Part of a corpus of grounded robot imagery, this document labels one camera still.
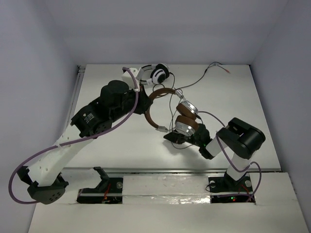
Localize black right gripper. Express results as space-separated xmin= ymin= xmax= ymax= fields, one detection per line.
xmin=164 ymin=123 xmax=202 ymax=147

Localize white black headphones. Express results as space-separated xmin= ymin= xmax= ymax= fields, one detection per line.
xmin=138 ymin=63 xmax=170 ymax=85

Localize black cable of white headphones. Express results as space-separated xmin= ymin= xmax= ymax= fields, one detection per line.
xmin=143 ymin=62 xmax=231 ymax=98

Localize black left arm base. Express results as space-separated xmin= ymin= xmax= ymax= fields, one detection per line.
xmin=76 ymin=167 xmax=123 ymax=204

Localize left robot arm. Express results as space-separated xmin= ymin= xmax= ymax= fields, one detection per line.
xmin=17 ymin=80 xmax=153 ymax=204

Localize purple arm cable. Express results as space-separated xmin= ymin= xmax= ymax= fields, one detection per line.
xmin=8 ymin=67 xmax=140 ymax=204
xmin=198 ymin=111 xmax=262 ymax=202

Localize aluminium rail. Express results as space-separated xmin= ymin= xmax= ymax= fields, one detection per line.
xmin=64 ymin=165 xmax=282 ymax=174

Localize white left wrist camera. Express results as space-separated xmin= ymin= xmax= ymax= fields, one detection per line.
xmin=121 ymin=67 xmax=143 ymax=91

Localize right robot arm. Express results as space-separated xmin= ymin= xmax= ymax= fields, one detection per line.
xmin=164 ymin=117 xmax=266 ymax=191

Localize brown silver headphones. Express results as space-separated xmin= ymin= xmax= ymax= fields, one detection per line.
xmin=149 ymin=88 xmax=199 ymax=136

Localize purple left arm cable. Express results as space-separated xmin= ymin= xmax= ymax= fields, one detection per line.
xmin=8 ymin=67 xmax=140 ymax=204

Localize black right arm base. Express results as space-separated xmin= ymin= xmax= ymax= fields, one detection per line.
xmin=205 ymin=176 xmax=256 ymax=203

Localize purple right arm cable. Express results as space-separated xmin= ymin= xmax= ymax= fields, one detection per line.
xmin=198 ymin=111 xmax=262 ymax=202

